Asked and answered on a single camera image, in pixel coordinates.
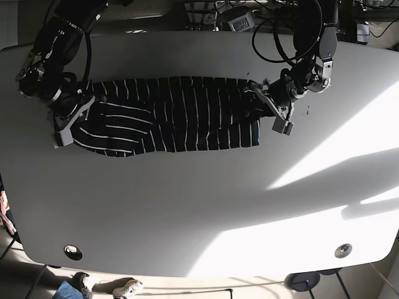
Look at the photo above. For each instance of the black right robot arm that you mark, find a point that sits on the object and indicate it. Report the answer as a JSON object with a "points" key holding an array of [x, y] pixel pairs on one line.
{"points": [[42, 74]]}

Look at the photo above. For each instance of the grey socket box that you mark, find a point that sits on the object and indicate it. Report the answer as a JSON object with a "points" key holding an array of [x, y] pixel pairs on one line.
{"points": [[240, 21]]}

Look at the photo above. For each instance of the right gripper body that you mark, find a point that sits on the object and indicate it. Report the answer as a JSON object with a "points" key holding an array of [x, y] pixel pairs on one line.
{"points": [[65, 109]]}

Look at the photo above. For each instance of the round black stand base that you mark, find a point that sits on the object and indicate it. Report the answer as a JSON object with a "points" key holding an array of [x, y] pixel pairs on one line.
{"points": [[302, 282]]}

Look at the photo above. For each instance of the left table grommet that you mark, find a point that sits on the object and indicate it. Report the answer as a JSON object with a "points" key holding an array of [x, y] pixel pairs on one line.
{"points": [[73, 252]]}

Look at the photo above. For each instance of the grey power adapter box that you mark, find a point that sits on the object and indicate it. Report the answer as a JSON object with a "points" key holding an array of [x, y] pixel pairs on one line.
{"points": [[362, 33]]}

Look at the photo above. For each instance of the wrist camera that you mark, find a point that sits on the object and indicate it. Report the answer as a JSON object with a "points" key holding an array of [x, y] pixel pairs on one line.
{"points": [[282, 126], [63, 138]]}

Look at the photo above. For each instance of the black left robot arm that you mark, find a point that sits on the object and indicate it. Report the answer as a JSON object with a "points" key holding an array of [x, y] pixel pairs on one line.
{"points": [[309, 70]]}

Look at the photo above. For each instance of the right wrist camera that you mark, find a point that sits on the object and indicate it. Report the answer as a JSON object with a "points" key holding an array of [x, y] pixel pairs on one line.
{"points": [[63, 138]]}

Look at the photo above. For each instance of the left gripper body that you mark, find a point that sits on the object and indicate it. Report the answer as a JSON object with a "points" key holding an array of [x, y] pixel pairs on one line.
{"points": [[260, 94]]}

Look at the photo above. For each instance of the black white striped shirt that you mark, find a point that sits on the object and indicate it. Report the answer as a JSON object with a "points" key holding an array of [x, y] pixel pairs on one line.
{"points": [[175, 114]]}

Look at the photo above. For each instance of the table grommet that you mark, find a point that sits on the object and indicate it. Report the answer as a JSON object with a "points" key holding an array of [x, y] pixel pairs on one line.
{"points": [[73, 252], [343, 251]]}

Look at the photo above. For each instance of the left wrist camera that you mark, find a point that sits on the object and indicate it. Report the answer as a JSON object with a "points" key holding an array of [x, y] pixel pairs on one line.
{"points": [[282, 126]]}

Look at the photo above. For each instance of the right table grommet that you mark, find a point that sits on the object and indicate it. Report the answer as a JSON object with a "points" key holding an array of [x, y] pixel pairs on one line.
{"points": [[343, 251]]}

